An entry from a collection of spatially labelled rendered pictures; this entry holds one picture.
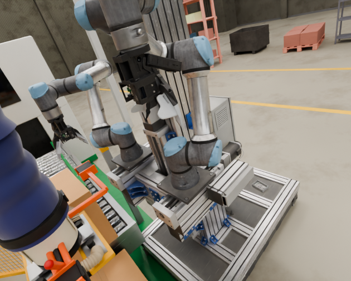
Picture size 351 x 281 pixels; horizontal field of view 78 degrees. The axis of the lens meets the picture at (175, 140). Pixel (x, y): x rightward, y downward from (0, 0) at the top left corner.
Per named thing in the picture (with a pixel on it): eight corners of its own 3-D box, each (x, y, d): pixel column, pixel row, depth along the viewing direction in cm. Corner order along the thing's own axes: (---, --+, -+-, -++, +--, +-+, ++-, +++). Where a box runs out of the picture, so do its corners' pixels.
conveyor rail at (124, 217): (63, 151, 334) (57, 141, 325) (67, 150, 337) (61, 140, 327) (137, 242, 162) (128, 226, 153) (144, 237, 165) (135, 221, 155)
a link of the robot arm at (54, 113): (39, 111, 98) (57, 103, 102) (44, 120, 101) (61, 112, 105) (43, 113, 93) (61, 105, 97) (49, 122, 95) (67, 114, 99)
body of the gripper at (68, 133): (63, 145, 100) (49, 122, 94) (58, 141, 106) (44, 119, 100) (78, 137, 104) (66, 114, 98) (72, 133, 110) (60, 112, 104)
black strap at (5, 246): (-2, 224, 80) (-9, 217, 78) (60, 187, 91) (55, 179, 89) (3, 265, 64) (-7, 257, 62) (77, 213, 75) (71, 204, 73)
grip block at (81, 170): (78, 175, 118) (73, 168, 116) (92, 166, 123) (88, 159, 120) (83, 181, 112) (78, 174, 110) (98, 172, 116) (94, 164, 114)
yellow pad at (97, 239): (66, 226, 103) (61, 219, 100) (85, 212, 108) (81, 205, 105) (92, 276, 78) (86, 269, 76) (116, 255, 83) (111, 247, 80)
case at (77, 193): (44, 236, 173) (13, 198, 157) (90, 204, 192) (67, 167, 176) (59, 285, 126) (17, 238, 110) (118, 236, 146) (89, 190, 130)
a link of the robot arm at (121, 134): (133, 145, 135) (126, 126, 129) (113, 149, 138) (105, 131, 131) (137, 136, 146) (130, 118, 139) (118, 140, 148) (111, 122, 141)
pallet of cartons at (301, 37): (294, 41, 702) (295, 26, 680) (330, 37, 637) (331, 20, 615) (278, 53, 633) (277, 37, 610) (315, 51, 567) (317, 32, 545)
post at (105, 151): (136, 221, 234) (96, 144, 185) (141, 217, 237) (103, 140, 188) (139, 224, 229) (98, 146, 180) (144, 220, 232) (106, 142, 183)
